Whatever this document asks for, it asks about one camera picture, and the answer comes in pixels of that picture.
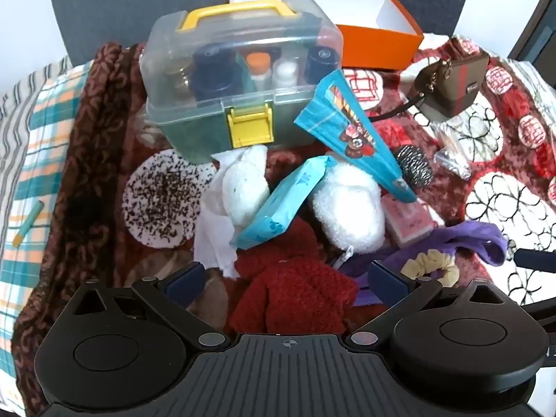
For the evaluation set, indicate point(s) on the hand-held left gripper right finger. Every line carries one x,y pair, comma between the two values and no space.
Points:
386,280

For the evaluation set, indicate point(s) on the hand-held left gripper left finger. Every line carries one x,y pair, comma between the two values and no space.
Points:
186,276

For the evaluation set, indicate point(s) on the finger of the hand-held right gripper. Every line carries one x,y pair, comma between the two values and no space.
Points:
541,310
536,259

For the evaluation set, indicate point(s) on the purple cloth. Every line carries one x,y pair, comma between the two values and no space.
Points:
469,236

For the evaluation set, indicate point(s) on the steel wool scrubber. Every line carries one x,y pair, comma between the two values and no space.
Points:
412,165

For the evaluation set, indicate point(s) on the clear toothpick packet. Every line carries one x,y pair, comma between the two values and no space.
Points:
451,156

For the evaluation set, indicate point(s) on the blue snack packet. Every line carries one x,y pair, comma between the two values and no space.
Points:
347,126

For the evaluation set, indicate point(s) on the orange cardboard box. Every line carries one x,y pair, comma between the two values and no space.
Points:
378,47

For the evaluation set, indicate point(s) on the white paper tissue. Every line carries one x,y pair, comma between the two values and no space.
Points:
213,234

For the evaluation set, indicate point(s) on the pink small box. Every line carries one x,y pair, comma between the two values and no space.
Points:
408,221

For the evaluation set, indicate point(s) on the yellow scrunchie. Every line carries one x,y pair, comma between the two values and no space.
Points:
449,269

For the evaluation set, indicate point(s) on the red printed blanket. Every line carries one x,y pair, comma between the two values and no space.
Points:
499,200

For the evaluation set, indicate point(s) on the white fluffy cloth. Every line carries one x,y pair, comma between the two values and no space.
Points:
245,182
347,213

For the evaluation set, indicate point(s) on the red fluffy cloth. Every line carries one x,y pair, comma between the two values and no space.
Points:
295,286

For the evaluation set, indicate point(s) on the light blue tissue pack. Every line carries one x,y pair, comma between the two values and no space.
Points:
282,200

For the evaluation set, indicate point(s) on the brown swirl patterned blanket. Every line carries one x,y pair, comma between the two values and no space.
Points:
91,160

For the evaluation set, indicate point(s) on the teal and yellow marker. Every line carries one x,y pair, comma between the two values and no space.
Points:
28,223

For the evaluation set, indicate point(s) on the plaid bed sheet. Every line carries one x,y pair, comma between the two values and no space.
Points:
39,173

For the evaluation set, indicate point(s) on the golden jar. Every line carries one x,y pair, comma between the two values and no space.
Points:
178,76

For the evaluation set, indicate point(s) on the dark blue jar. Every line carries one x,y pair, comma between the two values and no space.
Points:
215,71

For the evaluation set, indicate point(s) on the orange capped bottle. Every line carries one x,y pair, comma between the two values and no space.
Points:
258,67

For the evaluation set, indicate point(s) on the white bottle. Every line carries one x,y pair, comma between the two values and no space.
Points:
285,71

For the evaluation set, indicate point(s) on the black capped jar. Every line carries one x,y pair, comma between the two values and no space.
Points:
321,63

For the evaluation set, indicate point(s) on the striped white cloth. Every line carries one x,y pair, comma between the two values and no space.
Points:
26,91

